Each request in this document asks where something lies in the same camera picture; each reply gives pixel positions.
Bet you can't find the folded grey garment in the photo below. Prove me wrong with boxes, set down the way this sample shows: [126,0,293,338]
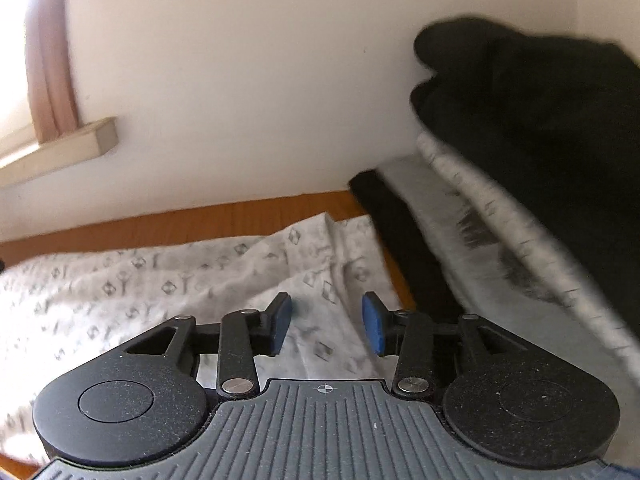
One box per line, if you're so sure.
[376,154,621,361]

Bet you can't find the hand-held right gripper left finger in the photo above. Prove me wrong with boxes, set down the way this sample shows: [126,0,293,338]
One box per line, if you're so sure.
[124,291,294,398]

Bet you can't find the folded white patterned garment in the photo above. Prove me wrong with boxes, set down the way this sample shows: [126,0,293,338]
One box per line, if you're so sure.
[416,131,640,356]

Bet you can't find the orange-brown curtain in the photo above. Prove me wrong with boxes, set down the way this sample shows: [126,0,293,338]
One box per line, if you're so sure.
[24,0,82,145]

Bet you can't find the white patterned garment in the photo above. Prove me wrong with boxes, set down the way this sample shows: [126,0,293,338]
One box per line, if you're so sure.
[0,211,403,463]
[416,131,640,356]

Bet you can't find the beige window sill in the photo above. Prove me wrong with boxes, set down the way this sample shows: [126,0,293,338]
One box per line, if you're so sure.
[0,116,119,190]

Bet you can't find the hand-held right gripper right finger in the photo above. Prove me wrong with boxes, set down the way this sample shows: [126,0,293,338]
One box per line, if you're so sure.
[361,290,507,398]

